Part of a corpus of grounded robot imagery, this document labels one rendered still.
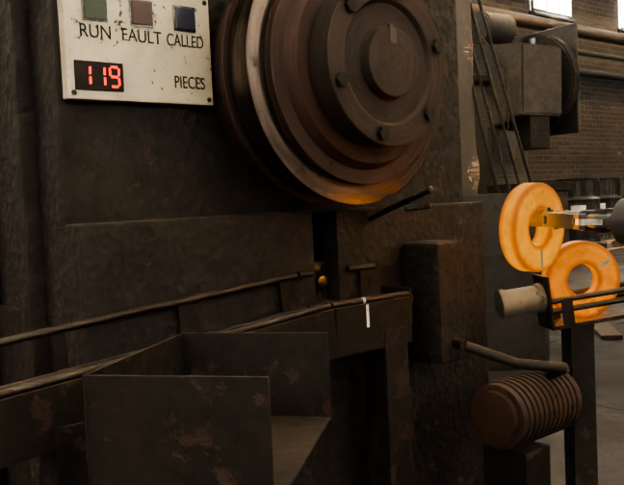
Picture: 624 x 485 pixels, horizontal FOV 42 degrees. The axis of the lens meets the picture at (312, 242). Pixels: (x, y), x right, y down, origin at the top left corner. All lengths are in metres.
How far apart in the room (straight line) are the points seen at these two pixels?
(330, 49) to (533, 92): 8.15
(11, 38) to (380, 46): 0.58
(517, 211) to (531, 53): 8.03
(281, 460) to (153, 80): 0.67
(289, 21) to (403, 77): 0.22
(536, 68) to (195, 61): 8.20
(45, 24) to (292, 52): 0.38
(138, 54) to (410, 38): 0.46
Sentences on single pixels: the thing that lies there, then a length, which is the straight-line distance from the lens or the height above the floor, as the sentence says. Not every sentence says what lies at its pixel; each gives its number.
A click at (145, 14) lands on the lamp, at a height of 1.20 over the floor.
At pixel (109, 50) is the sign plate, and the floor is 1.14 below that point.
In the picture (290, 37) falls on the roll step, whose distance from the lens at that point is 1.32.
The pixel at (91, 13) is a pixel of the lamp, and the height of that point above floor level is 1.19.
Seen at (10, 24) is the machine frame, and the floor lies 1.19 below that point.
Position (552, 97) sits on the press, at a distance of 9.63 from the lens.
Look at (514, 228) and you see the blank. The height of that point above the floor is 0.83.
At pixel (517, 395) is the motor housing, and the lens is 1.57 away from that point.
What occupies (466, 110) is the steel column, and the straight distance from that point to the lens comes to 5.80.
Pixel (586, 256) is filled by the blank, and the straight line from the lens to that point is 1.71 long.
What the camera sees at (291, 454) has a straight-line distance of 0.97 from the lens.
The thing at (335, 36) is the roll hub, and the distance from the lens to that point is 1.31.
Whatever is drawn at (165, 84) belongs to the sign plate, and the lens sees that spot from 1.36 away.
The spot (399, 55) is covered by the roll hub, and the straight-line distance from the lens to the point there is 1.39.
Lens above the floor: 0.89
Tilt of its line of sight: 3 degrees down
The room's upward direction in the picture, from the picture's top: 3 degrees counter-clockwise
